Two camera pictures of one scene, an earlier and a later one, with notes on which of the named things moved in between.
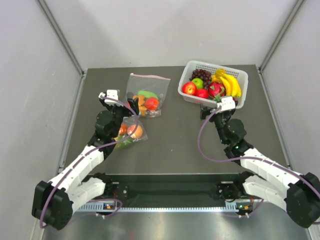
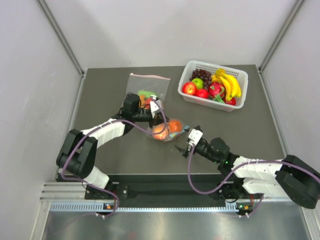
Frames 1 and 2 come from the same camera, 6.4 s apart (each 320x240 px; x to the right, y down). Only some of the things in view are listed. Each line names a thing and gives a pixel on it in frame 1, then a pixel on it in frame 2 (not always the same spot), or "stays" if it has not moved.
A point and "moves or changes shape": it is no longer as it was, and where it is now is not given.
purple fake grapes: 206,76 stays
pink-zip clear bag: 151,92 stays
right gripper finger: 204,112 → 182,151
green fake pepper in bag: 147,94 stays
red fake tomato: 202,93 stays
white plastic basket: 241,76 stays
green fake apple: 199,83 stays
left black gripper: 127,112 → 158,119
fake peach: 137,133 → 160,131
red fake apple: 189,88 stays
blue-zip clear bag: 131,130 → 164,131
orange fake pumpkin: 123,129 moves or changes shape
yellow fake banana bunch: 232,86 stays
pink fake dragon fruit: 216,90 stays
